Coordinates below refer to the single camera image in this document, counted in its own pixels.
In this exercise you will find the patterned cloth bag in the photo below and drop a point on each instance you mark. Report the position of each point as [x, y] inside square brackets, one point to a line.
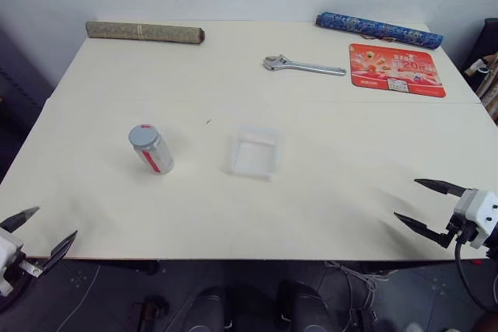
[488, 83]

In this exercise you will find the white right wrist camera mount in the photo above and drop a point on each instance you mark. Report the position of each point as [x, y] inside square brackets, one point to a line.
[484, 207]

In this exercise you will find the clear plastic square container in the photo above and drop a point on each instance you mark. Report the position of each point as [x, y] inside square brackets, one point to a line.
[253, 157]

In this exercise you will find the silver adjustable wrench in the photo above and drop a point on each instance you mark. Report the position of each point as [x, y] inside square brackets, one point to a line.
[311, 68]

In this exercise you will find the black chair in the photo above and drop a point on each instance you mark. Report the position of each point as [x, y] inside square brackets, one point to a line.
[488, 36]

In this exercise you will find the red printed mouse pad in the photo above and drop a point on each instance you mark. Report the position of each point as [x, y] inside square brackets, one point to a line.
[395, 71]

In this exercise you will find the grey bottle cap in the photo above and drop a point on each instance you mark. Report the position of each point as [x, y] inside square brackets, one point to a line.
[143, 137]

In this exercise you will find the grey-lidded red-labelled jar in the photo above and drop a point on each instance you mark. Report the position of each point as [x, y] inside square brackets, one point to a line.
[161, 160]

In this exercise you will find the blue patterned rolled scroll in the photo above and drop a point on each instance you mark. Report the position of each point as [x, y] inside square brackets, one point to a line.
[381, 30]

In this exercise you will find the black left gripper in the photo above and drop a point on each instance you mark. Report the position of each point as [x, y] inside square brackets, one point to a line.
[32, 268]

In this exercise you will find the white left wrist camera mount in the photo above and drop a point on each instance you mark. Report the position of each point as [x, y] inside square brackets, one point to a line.
[8, 246]

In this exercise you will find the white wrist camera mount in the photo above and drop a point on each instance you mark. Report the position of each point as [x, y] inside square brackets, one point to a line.
[8, 246]
[484, 207]

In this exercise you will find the olive rolled scroll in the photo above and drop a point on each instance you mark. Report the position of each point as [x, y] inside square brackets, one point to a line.
[148, 32]

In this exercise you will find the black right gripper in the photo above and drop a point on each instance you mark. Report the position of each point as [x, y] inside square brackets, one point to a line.
[463, 207]

